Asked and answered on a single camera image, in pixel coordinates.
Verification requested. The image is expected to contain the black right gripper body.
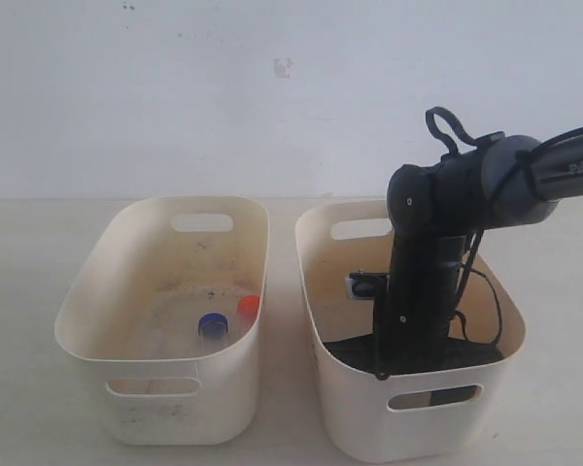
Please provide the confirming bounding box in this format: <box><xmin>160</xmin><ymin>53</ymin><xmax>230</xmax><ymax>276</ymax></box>
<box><xmin>323</xmin><ymin>232</ymin><xmax>505</xmax><ymax>409</ymax></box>

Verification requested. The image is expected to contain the black braided cable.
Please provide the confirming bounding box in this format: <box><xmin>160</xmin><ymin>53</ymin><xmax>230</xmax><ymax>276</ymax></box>
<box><xmin>425</xmin><ymin>106</ymin><xmax>506</xmax><ymax>156</ymax></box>

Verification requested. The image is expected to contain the clear bottle orange cap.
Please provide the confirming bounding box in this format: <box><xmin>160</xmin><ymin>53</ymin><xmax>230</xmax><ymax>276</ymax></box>
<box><xmin>236</xmin><ymin>294</ymin><xmax>260</xmax><ymax>336</ymax></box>

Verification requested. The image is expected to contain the clear bottle blue cap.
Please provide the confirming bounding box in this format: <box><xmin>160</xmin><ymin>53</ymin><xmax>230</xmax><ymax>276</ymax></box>
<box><xmin>197</xmin><ymin>313</ymin><xmax>229</xmax><ymax>354</ymax></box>

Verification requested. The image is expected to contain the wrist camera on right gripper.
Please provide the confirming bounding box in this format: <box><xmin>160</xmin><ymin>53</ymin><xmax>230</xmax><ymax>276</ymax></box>
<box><xmin>344</xmin><ymin>271</ymin><xmax>388</xmax><ymax>300</ymax></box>

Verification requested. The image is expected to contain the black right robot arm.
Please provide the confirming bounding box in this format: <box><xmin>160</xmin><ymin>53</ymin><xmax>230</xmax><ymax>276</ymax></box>
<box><xmin>326</xmin><ymin>127</ymin><xmax>583</xmax><ymax>381</ymax></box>

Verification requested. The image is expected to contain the cream plastic bin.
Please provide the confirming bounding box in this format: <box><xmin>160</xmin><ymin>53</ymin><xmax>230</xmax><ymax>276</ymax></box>
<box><xmin>54</xmin><ymin>196</ymin><xmax>270</xmax><ymax>446</ymax></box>
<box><xmin>295</xmin><ymin>199</ymin><xmax>526</xmax><ymax>464</ymax></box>

